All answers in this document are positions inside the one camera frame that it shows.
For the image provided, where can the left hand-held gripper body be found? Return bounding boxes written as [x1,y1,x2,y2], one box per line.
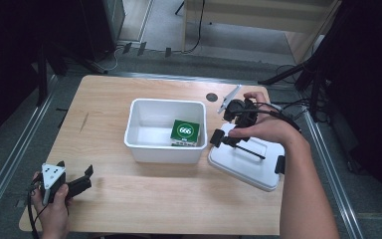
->
[32,162,85,205]

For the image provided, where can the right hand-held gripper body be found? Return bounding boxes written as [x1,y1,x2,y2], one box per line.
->
[217,84,261,129]

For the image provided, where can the white lid with black latches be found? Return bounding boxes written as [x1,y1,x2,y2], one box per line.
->
[207,122,287,193]

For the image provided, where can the green square carton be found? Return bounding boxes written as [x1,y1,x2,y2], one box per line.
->
[169,119,201,148]

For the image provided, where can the white plastic storage box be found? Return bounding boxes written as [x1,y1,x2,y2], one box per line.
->
[123,98,209,164]

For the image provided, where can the person's right hand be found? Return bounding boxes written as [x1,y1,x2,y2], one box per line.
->
[228,91,305,147]

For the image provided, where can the person's left hand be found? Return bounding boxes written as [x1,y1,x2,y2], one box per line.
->
[29,171,71,229]

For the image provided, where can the black tripod stand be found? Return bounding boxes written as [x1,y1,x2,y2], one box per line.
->
[258,49,333,124]

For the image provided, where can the light wooden furniture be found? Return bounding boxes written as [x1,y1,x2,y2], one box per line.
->
[181,0,342,65]

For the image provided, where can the dark cabinet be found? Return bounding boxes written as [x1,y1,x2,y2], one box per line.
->
[79,0,127,62]

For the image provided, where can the right hand-held gripper cable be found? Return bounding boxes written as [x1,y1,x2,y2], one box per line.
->
[243,102,302,134]

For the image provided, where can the hand-held gripper cable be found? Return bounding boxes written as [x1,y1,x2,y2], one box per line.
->
[243,102,302,134]
[26,183,49,239]

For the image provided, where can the left hand-held gripper cable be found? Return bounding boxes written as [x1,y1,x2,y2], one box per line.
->
[26,183,49,239]

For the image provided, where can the metal floor rail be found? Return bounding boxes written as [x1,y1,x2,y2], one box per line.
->
[0,75,60,231]
[302,110,366,239]

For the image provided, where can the black floor cables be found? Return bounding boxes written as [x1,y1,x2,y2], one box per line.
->
[271,64,313,132]

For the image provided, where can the black hanging cable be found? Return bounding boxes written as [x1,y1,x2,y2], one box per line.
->
[181,0,207,55]

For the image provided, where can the white floor cable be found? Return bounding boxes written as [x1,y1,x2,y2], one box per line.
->
[101,45,124,73]

